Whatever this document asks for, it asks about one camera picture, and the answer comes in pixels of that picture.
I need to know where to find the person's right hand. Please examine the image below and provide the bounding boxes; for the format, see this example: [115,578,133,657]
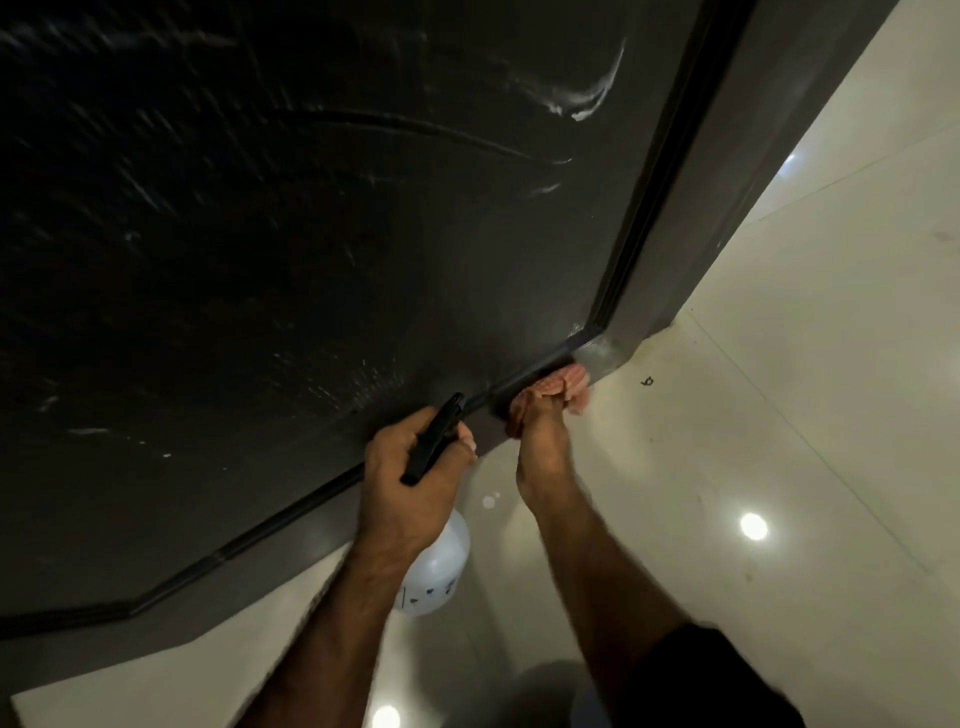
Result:
[509,386,583,515]

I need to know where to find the person's left hand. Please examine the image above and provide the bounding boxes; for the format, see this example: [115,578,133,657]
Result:
[352,404,479,560]

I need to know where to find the orange checked cloth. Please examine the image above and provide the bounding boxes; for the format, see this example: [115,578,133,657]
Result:
[506,362,594,440]

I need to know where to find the white spray bottle black trigger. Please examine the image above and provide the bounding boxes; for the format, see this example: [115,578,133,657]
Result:
[391,392,472,618]

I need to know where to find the black wooden door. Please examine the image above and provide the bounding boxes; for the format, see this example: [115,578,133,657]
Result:
[0,0,759,699]

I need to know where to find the person's left forearm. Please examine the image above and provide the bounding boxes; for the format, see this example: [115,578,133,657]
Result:
[232,539,421,728]

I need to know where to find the person's right forearm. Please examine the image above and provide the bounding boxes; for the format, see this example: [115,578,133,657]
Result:
[528,487,695,706]

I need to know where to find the grey trousers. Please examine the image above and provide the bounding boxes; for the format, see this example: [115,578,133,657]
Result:
[569,682,613,728]

